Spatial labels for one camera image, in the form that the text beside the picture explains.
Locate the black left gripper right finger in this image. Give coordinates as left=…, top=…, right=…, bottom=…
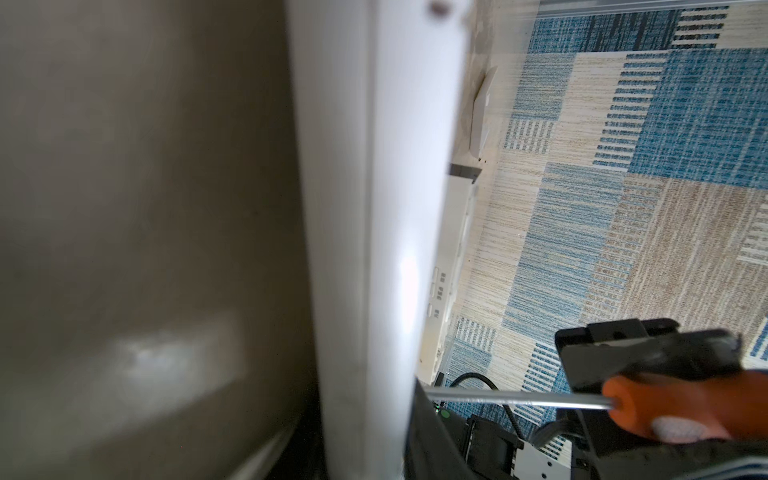
left=404, top=380, right=476, bottom=480

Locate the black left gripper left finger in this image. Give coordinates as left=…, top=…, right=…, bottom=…
left=281, top=389, right=327, bottom=480

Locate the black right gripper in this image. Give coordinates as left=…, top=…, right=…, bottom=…
left=555, top=318, right=767, bottom=479

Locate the orange handled screwdriver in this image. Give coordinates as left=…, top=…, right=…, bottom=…
left=425, top=370, right=767, bottom=444

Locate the small white battery cover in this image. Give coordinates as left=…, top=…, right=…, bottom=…
left=469, top=66, right=498, bottom=159

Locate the white remote with grey screen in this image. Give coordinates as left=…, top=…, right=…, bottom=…
left=286, top=1, right=473, bottom=479

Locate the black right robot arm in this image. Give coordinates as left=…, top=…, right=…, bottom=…
left=435, top=318, right=767, bottom=479

